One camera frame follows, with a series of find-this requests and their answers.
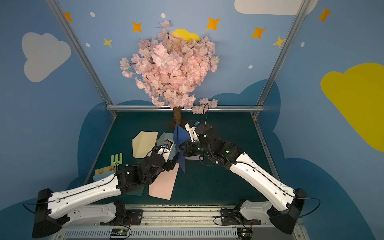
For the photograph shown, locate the pink envelope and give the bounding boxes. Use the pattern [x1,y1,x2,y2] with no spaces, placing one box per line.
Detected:
[149,164,179,200]

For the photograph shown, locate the light teal envelope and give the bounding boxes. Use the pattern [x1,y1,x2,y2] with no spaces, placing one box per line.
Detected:
[157,133,176,160]

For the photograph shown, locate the cream yellow envelope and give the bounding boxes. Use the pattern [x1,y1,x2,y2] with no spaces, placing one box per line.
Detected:
[132,131,158,159]

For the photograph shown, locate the dark blue envelope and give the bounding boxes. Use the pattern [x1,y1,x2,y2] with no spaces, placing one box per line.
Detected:
[174,125,191,172]

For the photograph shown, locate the dark green envelope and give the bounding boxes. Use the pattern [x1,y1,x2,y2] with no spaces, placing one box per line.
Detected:
[125,187,145,197]

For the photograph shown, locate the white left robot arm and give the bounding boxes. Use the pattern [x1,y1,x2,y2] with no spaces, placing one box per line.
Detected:
[32,154,178,239]

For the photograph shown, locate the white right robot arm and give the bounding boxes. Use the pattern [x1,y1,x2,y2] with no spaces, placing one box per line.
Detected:
[177,122,309,235]

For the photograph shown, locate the pink blossom artificial tree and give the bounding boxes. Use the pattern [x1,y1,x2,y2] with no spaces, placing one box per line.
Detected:
[120,20,220,125]

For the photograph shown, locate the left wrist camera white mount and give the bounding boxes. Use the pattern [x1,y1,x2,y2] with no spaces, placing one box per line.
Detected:
[158,139,176,162]

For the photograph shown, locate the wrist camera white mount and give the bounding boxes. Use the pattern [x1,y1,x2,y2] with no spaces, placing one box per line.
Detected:
[185,121,201,143]
[158,139,176,162]

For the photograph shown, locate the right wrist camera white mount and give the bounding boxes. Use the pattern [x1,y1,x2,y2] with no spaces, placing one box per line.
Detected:
[185,121,201,143]

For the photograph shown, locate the green garden fork wooden handle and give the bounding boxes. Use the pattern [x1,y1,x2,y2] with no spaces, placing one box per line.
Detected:
[111,153,123,167]

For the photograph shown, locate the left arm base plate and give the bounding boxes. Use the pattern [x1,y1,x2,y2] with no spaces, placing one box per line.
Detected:
[100,210,144,226]

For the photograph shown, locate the aluminium rail front frame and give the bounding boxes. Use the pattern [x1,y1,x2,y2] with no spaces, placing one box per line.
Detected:
[49,203,309,240]

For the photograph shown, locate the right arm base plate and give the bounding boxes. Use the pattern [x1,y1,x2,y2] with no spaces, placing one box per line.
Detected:
[220,208,262,226]

